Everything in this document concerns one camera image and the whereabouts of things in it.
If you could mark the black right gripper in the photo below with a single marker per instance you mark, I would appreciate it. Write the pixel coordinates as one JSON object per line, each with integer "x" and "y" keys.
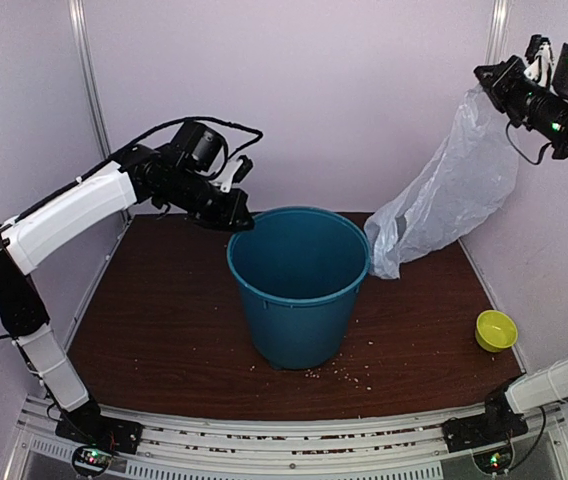
{"x": 497, "y": 80}

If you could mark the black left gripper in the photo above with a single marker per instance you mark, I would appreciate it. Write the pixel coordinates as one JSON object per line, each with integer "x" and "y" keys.
{"x": 228, "y": 219}

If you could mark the teal plastic trash bin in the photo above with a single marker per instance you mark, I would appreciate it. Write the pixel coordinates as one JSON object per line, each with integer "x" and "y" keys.
{"x": 299, "y": 272}

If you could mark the translucent grey plastic bag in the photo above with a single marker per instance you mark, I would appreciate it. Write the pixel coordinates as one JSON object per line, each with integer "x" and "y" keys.
{"x": 468, "y": 178}

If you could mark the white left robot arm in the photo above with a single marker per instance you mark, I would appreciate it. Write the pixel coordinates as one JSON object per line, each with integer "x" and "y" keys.
{"x": 29, "y": 238}

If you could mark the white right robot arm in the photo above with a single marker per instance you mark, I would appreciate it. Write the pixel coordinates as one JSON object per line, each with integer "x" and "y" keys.
{"x": 522, "y": 251}

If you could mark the yellow plastic bowl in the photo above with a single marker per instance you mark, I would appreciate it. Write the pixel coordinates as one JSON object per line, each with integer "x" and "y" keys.
{"x": 495, "y": 331}

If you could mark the right aluminium corner post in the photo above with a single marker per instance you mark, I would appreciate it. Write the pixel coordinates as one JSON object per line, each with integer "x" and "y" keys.
{"x": 497, "y": 31}

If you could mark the aluminium corner post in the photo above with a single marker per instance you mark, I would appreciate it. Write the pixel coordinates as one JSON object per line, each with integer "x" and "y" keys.
{"x": 497, "y": 31}
{"x": 81, "y": 38}

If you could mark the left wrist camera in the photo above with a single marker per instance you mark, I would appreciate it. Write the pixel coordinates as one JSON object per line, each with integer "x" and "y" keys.
{"x": 203, "y": 152}

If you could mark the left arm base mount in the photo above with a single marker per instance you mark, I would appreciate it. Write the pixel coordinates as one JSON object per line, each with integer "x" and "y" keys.
{"x": 100, "y": 438}

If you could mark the left aluminium corner post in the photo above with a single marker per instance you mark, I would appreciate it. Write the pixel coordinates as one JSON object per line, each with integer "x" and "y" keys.
{"x": 81, "y": 38}

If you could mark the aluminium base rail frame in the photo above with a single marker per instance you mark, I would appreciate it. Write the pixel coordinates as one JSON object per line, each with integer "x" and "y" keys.
{"x": 410, "y": 446}

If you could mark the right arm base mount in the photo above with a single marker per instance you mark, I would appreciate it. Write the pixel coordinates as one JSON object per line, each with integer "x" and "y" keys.
{"x": 497, "y": 423}

